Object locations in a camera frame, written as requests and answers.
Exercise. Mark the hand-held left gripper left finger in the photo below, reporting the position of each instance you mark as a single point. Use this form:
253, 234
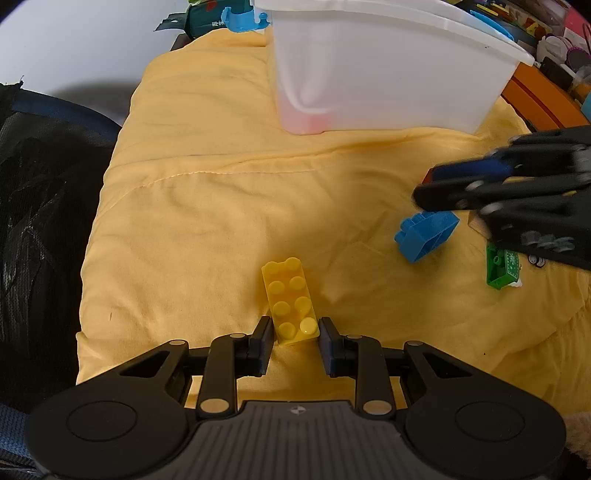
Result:
264, 344

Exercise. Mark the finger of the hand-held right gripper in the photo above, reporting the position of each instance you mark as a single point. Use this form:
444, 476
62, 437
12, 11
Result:
461, 170
443, 194

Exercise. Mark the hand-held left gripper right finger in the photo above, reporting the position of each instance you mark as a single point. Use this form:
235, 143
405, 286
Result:
326, 346

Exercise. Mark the blue toy brick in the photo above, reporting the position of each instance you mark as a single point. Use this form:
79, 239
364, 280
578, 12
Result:
425, 235

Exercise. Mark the yellow toy brick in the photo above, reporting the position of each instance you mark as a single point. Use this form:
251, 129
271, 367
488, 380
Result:
288, 300

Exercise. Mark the white plastic storage bin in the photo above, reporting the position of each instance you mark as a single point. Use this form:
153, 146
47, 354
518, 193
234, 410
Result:
392, 69

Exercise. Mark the green toy brick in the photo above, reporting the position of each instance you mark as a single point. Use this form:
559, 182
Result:
498, 272

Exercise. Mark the orange box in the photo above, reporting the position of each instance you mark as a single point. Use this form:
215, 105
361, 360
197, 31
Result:
540, 97

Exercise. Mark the black box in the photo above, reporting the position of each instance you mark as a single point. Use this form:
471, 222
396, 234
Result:
556, 71

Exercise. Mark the yellow cloth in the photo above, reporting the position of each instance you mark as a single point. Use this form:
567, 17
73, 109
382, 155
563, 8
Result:
207, 207

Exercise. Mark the pink box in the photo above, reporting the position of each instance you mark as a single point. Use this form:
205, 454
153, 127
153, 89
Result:
579, 25

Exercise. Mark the black mesh office chair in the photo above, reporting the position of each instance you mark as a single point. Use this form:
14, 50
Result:
41, 207

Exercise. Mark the blue plastic clip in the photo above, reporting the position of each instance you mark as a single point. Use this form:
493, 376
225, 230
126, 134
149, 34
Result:
240, 21

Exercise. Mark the dark green toy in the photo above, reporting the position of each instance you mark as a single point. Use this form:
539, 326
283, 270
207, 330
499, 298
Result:
203, 21

